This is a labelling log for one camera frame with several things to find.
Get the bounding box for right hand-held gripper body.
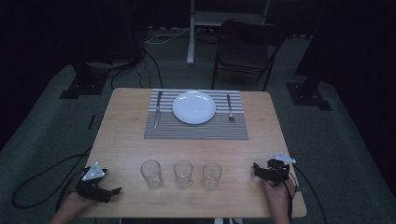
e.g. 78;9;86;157
261;151;297;188

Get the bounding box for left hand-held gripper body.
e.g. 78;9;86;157
75;161;109;203

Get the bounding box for person's left hand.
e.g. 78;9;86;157
59;189;96;217

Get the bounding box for person's right hand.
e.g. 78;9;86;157
262;177;296;217

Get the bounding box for clear drinking glass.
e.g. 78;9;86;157
201;161;223;192
173;160;194;190
139;159;164;190

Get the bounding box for small dark floor object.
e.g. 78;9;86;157
87;114;97;132

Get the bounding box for silver fork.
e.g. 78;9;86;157
226;93;235;122

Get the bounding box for grey striped placemat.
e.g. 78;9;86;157
143;89;249;141

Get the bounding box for white round plate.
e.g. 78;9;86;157
172;90;217;125

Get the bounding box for silver table knife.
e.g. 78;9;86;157
153;91;163;131

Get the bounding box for black folding chair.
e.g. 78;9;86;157
211;19;285;92

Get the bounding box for white metal stand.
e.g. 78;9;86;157
186;0;273;65

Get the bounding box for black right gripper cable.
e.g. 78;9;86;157
271;162;329;224

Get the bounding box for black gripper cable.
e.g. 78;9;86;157
11;145;93;210
271;162;329;224

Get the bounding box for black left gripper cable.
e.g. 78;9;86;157
11;145;93;210

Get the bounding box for black stand with base plate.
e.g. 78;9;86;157
285;36;332;112
59;61;110;100

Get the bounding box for black floor cables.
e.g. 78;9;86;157
109;49;165;91

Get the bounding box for white floor cable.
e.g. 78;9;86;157
144;27;191;46

